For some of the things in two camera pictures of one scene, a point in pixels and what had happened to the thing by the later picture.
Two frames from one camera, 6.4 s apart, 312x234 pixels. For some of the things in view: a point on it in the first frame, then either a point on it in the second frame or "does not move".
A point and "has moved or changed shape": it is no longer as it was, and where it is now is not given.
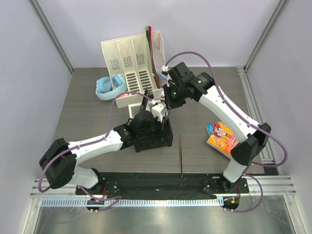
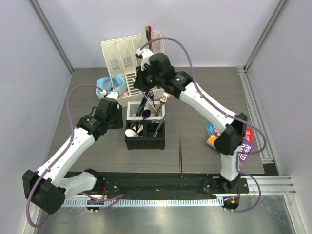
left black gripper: x=157 y=121 → x=119 y=124
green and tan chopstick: x=166 y=117 has moved or changed shape
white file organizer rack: x=139 y=59 does not move
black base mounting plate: x=165 y=186 does not move
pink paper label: x=124 y=95 does not move
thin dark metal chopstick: x=162 y=129 → x=149 y=101
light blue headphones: x=104 y=90 does not move
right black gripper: x=169 y=101 → x=139 y=83
